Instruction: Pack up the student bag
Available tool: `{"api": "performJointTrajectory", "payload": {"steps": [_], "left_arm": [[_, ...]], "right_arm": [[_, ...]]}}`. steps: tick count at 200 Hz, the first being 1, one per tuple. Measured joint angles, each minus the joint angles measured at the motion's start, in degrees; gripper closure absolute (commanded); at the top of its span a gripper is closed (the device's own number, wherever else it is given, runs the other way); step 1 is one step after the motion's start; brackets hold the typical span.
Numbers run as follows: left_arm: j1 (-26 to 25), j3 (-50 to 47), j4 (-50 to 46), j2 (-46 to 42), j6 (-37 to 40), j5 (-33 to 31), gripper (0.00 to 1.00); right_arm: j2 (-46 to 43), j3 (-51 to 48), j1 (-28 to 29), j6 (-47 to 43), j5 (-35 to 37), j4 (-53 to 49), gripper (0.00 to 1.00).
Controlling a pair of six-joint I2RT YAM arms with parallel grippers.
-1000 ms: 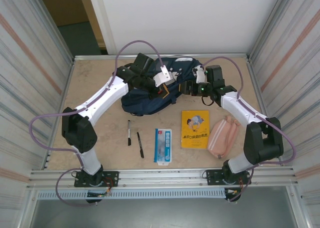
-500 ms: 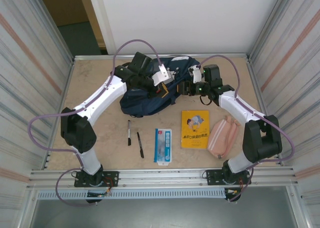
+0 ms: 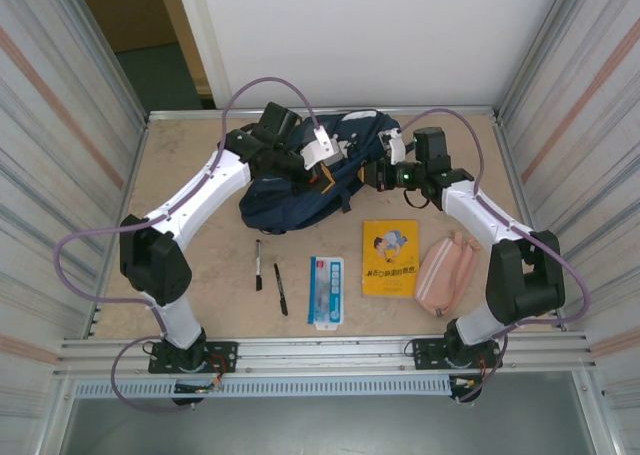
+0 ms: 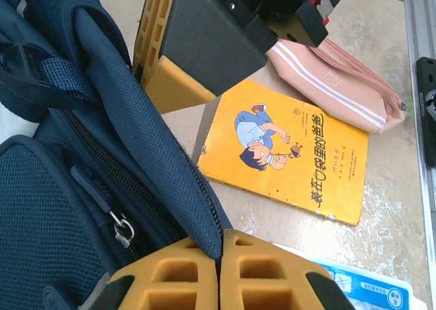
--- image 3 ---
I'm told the blue stationery package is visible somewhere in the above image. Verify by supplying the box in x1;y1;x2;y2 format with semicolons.
305;255;346;332

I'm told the aluminium table side rail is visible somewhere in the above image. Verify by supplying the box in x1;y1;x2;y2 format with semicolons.
87;114;151;340
493;114;570;334

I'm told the corrugated metal enclosure panel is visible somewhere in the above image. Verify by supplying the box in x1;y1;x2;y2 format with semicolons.
0;0;151;455
492;0;640;455

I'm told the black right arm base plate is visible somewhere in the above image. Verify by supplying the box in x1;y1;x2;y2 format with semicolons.
408;337;503;372

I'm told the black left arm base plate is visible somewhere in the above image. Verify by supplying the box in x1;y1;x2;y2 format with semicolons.
147;340;239;376

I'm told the navy blue backpack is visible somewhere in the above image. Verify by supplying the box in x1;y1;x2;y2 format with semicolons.
238;108;404;235

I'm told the yellow book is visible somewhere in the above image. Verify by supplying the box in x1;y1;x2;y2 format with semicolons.
360;219;420;299

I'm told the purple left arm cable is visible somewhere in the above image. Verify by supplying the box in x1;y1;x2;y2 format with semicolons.
52;77;321;414

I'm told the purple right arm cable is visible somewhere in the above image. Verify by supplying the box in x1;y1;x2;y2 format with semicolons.
399;108;592;404

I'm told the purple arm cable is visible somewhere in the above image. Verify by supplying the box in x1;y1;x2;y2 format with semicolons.
52;77;321;414
399;108;592;404

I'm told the small circuit board with wires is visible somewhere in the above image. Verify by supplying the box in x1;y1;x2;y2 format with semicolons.
173;374;224;394

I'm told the long aluminium mounting rail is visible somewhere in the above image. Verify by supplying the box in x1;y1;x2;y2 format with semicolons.
53;330;600;379

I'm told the pink pencil case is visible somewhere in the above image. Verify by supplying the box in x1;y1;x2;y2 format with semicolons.
415;229;484;320

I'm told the aluminium table edge rail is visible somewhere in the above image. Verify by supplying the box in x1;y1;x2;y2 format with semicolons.
146;105;502;122

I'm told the slotted grey cable duct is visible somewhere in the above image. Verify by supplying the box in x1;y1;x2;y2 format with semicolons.
73;378;454;399

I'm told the white door frame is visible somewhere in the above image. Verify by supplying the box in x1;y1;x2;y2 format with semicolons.
172;0;235;110

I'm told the grey metal sheet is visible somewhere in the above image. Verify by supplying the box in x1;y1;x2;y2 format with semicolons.
59;374;599;455

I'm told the slim black pen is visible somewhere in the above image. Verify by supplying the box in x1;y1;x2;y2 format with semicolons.
272;263;290;317

